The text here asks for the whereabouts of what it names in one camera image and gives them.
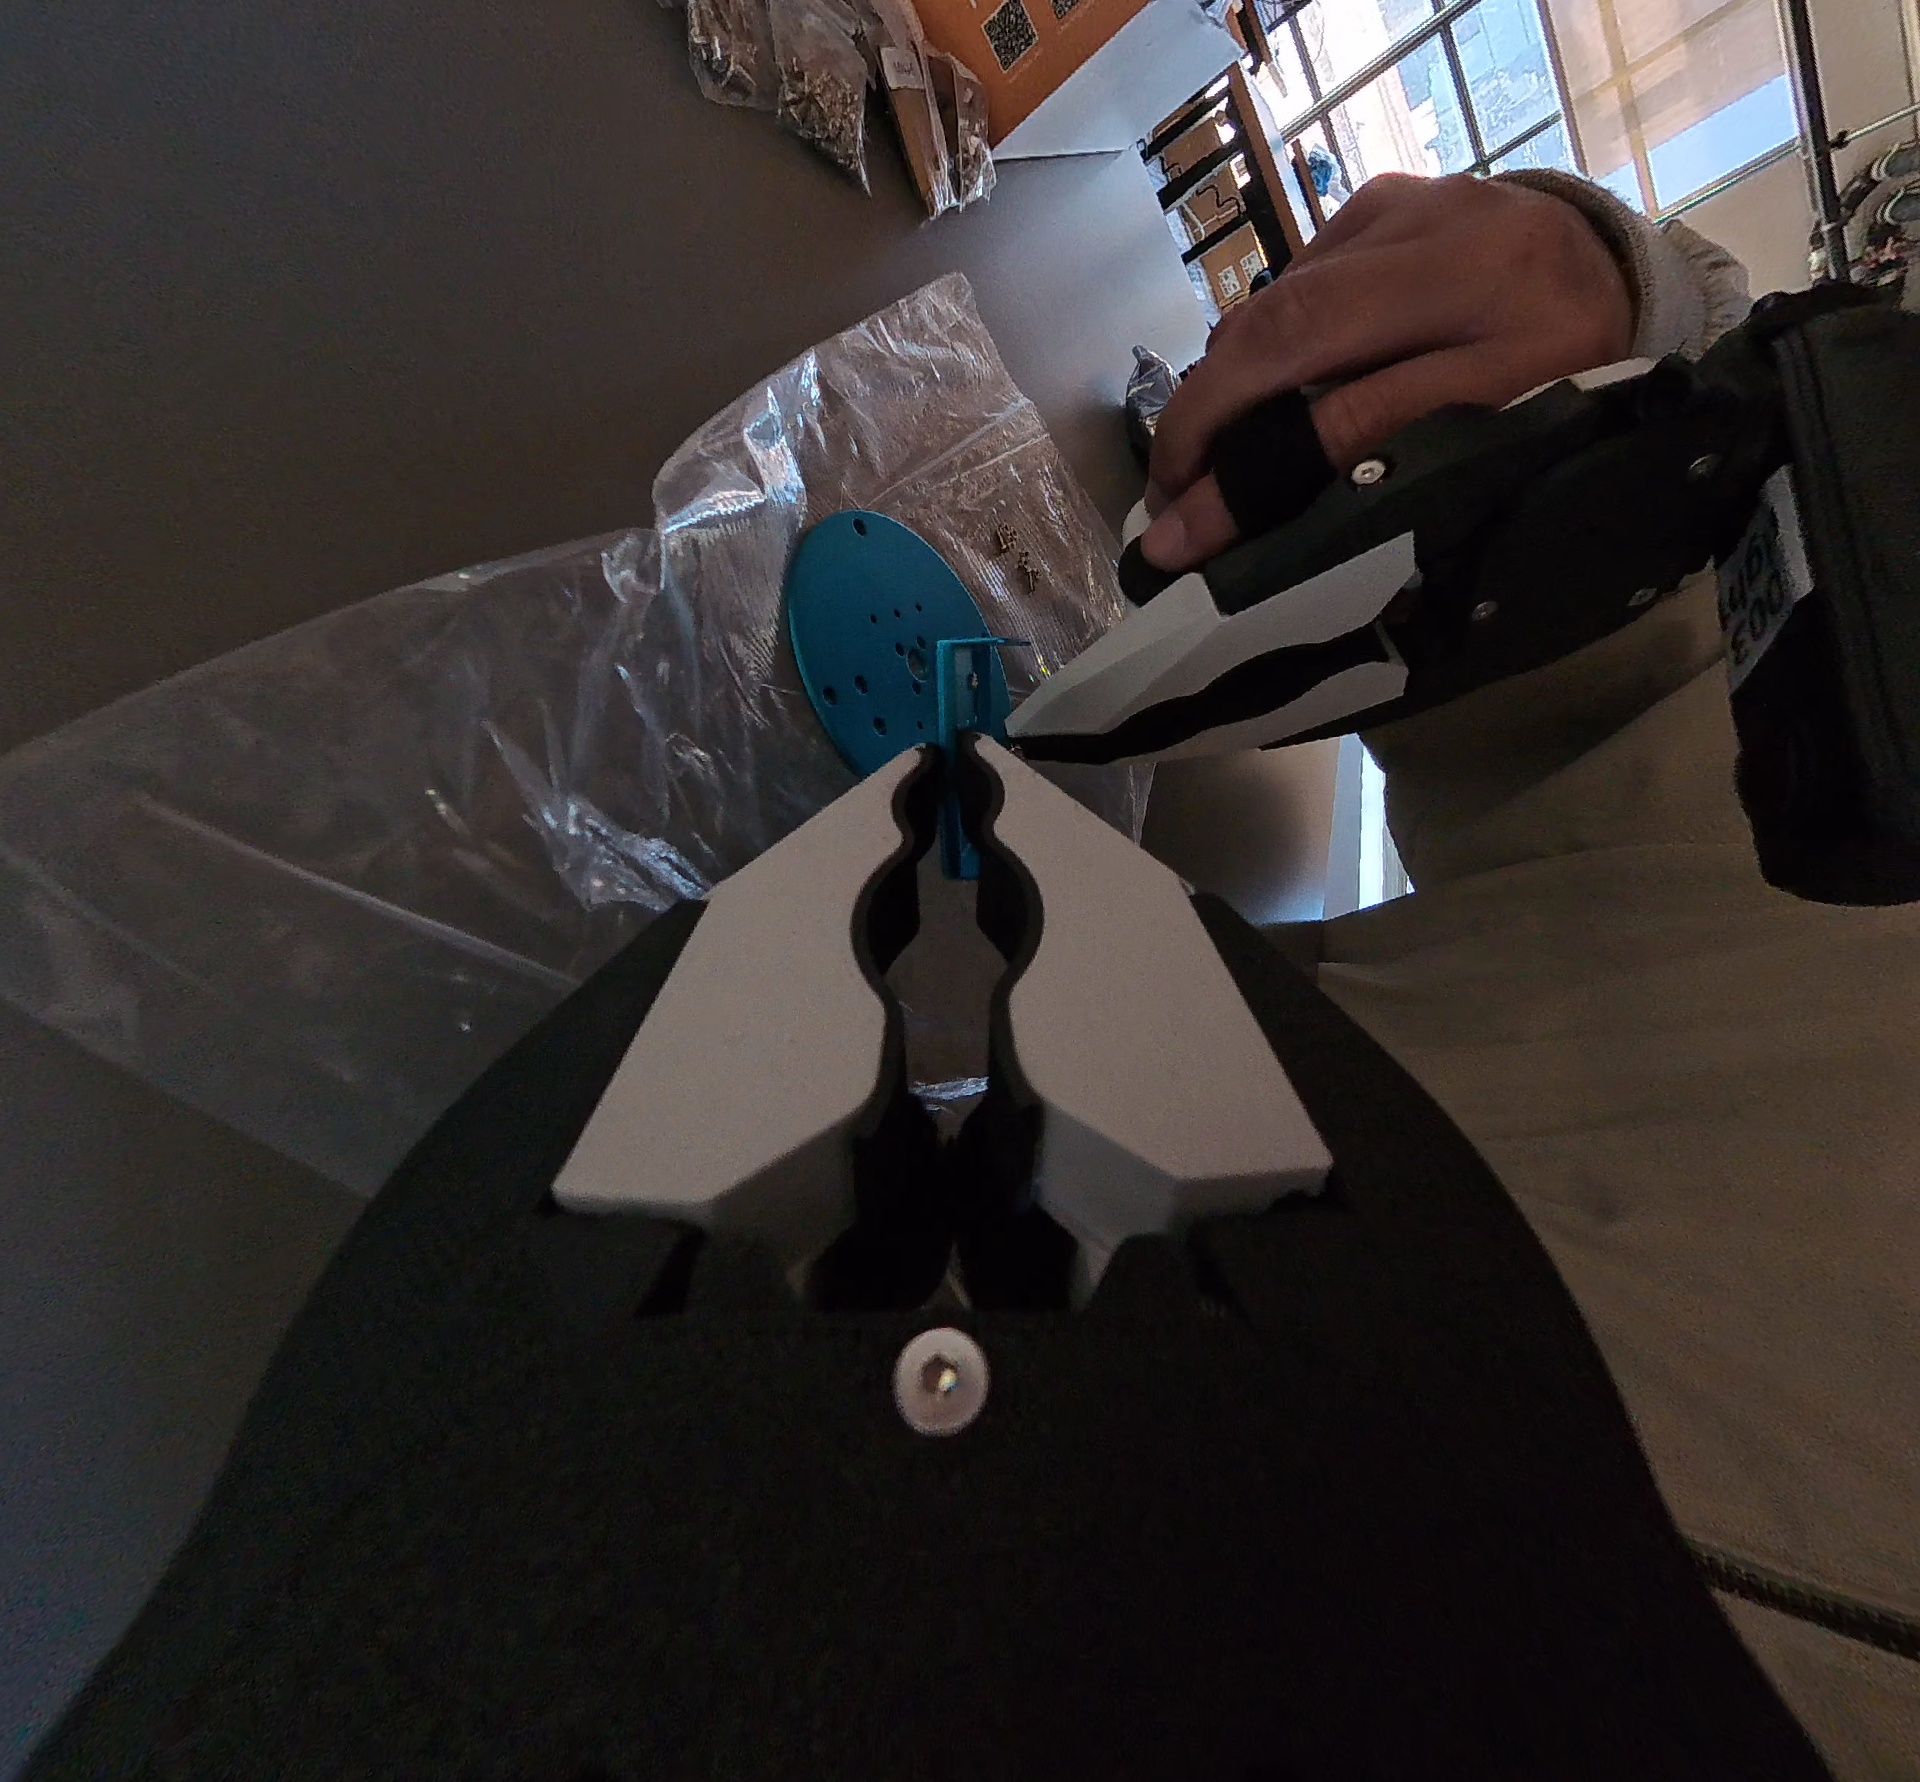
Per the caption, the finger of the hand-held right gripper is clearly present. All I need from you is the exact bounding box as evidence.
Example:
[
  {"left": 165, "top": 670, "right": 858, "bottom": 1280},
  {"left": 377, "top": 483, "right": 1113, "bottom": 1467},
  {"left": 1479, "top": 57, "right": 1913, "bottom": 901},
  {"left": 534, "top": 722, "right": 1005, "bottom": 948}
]
[
  {"left": 1019, "top": 652, "right": 1416, "bottom": 769},
  {"left": 1008, "top": 528, "right": 1427, "bottom": 750}
]

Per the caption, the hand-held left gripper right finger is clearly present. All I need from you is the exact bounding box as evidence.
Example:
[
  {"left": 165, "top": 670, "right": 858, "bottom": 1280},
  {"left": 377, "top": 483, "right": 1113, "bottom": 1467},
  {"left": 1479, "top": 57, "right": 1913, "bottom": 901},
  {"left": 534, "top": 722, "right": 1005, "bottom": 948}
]
[{"left": 960, "top": 736, "right": 1338, "bottom": 1291}]

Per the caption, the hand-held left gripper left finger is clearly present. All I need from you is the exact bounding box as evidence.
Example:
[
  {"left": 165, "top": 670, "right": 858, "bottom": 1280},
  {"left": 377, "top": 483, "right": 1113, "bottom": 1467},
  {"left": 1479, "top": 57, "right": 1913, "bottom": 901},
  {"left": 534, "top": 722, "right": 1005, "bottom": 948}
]
[{"left": 552, "top": 749, "right": 956, "bottom": 1286}]

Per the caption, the blue U-shaped metal bracket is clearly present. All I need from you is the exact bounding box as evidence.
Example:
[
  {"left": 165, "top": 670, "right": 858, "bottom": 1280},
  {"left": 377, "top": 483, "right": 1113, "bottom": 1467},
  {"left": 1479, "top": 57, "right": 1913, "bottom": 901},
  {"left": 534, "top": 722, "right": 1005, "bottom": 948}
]
[{"left": 930, "top": 633, "right": 1039, "bottom": 884}]

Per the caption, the blue round metal plate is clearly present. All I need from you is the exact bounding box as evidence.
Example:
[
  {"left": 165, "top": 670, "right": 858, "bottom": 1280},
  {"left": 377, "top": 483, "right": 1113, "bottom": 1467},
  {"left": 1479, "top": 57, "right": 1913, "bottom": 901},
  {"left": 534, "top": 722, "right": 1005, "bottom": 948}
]
[{"left": 781, "top": 508, "right": 1013, "bottom": 781}]

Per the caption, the grey desk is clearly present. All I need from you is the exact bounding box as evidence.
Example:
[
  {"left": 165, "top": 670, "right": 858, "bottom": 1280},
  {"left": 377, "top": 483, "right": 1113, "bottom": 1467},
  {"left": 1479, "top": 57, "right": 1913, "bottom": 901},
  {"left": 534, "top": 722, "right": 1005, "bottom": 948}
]
[{"left": 0, "top": 0, "right": 1368, "bottom": 1516}]

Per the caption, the person's right hand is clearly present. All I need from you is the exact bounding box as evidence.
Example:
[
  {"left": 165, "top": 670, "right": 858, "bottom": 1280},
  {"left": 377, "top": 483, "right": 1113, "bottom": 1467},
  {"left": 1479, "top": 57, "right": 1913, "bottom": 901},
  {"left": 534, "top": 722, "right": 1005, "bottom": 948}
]
[{"left": 1122, "top": 170, "right": 1644, "bottom": 570}]

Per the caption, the crumpled silver foil bag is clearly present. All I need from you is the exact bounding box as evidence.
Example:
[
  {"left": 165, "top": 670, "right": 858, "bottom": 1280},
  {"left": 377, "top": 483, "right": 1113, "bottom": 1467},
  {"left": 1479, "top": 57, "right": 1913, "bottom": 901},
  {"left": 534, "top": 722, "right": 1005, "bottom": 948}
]
[{"left": 1122, "top": 347, "right": 1202, "bottom": 453}]

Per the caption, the wooden shelf with boxes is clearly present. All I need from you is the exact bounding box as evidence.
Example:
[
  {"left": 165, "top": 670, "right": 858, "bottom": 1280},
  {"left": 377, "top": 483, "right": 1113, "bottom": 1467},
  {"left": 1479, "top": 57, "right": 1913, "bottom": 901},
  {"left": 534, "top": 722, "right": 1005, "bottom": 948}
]
[{"left": 1143, "top": 57, "right": 1328, "bottom": 315}]

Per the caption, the large clear plastic bag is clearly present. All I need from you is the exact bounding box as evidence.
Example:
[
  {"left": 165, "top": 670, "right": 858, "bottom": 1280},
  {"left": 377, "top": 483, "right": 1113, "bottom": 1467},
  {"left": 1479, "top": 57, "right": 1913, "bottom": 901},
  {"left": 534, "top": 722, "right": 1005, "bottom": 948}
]
[{"left": 0, "top": 528, "right": 840, "bottom": 1201}]

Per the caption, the black insulated pipe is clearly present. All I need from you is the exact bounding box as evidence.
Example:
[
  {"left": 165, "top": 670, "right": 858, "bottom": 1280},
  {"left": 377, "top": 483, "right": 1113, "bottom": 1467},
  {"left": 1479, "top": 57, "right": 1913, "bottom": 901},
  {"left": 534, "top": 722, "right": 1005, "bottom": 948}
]
[{"left": 1823, "top": 139, "right": 1920, "bottom": 277}]

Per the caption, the large grid window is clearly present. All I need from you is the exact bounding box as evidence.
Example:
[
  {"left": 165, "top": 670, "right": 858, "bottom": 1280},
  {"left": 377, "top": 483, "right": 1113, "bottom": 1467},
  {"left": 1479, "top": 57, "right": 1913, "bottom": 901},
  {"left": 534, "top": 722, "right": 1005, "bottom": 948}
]
[{"left": 1245, "top": 0, "right": 1817, "bottom": 225}]

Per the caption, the metal conduit pole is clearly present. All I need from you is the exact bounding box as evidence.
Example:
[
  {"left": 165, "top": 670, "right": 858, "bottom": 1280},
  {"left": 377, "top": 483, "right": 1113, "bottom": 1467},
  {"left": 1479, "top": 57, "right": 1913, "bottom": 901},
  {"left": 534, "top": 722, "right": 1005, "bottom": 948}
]
[{"left": 1762, "top": 0, "right": 1840, "bottom": 277}]

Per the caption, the pile of clear screw bags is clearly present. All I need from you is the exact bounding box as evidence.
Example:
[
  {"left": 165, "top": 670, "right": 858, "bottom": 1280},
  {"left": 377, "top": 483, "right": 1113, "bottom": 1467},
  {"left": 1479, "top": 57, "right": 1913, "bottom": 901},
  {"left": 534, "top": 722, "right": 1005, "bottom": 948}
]
[{"left": 598, "top": 0, "right": 1000, "bottom": 222}]

